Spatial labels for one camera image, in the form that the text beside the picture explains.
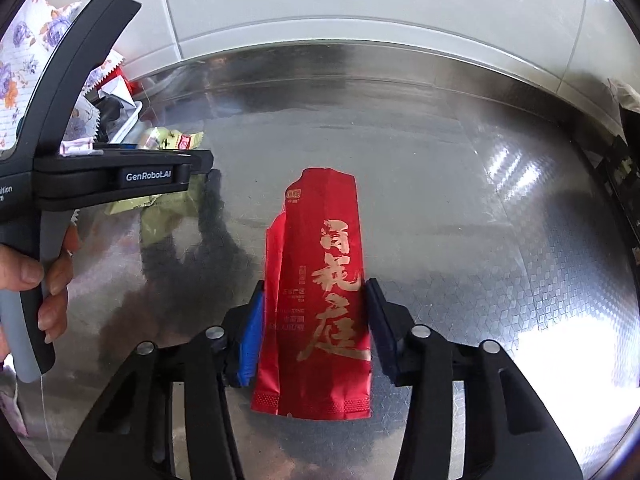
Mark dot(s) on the yellow-green snack wrapper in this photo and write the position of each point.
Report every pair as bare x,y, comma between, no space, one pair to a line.
170,139

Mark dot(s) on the red white packet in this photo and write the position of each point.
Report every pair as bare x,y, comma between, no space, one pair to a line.
117,87

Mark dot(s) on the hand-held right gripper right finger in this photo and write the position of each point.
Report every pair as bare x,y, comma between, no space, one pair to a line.
381,330

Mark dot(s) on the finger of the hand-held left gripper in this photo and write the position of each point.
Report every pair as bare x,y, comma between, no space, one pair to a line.
195,160

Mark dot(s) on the red foil packet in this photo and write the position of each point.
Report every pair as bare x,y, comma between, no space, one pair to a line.
320,270

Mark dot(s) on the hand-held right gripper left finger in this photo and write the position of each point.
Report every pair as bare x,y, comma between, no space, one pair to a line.
250,340

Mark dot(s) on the dark object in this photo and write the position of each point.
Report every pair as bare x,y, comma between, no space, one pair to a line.
625,170

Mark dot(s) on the floral cloth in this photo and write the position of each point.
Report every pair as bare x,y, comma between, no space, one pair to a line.
15,75

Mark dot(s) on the person's left hand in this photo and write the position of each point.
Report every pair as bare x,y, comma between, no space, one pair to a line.
60,270

